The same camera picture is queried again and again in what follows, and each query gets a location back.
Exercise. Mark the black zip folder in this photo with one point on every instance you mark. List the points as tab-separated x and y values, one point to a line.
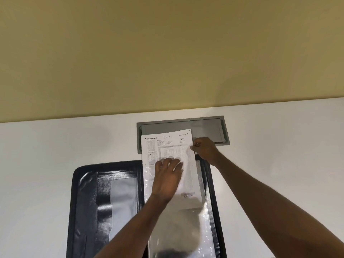
88	206

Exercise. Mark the clear plastic sleeve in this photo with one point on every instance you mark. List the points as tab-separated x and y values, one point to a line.
188	228

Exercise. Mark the person's right forearm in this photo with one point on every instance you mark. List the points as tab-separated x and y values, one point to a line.
271	206

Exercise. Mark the person's left fingers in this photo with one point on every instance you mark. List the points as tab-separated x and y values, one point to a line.
168	166

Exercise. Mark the white printed paper sheet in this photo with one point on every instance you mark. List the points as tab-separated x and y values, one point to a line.
172	146

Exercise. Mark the person's left hand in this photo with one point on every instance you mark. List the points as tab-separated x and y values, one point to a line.
165	182

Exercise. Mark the person's left forearm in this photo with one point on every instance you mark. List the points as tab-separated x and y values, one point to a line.
139	225

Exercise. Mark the person's right hand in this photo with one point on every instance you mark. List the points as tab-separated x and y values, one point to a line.
207	151

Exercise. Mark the person's right fingers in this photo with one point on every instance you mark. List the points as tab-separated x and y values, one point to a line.
197	146

